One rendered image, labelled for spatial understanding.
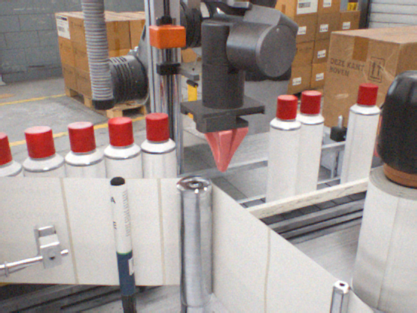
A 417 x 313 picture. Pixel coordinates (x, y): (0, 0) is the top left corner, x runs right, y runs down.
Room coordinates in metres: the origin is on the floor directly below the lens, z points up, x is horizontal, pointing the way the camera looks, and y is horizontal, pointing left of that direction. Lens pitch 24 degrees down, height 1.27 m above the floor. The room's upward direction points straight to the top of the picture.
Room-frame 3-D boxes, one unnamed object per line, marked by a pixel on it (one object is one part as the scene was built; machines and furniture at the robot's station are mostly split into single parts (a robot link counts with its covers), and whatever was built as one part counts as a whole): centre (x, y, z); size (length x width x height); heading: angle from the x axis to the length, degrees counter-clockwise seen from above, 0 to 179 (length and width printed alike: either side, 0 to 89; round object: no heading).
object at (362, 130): (0.76, -0.28, 0.98); 0.05 x 0.05 x 0.20
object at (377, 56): (1.20, -0.52, 0.99); 0.30 x 0.24 x 0.27; 116
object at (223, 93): (0.56, -0.02, 1.13); 0.10 x 0.07 x 0.07; 117
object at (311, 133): (0.71, -0.17, 0.98); 0.05 x 0.05 x 0.20
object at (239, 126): (0.55, -0.01, 1.05); 0.07 x 0.07 x 0.09; 27
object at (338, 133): (0.84, -0.29, 0.91); 0.07 x 0.03 x 0.16; 26
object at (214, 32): (0.56, -0.02, 1.19); 0.07 x 0.06 x 0.07; 37
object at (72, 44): (4.54, 0.96, 0.45); 1.20 x 0.84 x 0.89; 38
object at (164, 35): (0.65, 0.05, 1.05); 0.10 x 0.04 x 0.33; 26
